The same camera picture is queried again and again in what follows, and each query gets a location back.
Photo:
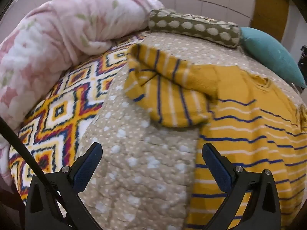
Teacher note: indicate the beige dotted quilt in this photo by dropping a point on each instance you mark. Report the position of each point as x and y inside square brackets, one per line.
[144, 160]

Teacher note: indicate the yellow striped sweater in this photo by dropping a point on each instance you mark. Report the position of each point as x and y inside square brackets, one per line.
[239, 129]

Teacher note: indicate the teal cushion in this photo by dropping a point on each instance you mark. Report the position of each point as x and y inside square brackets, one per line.
[268, 52]

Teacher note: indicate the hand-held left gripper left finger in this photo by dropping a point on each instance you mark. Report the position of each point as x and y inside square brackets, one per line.
[87, 169]

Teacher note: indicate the geometric patterned blanket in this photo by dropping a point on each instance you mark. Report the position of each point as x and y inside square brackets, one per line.
[60, 110]

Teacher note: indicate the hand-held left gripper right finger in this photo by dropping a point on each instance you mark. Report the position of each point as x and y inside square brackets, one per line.
[218, 169]

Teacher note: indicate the olive pillow with white print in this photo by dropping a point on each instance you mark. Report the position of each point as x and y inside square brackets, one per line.
[191, 27]

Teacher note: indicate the pink floral fleece blanket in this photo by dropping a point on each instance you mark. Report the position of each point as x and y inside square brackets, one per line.
[48, 28]

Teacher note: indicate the wooden door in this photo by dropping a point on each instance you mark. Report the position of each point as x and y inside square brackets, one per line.
[268, 12]

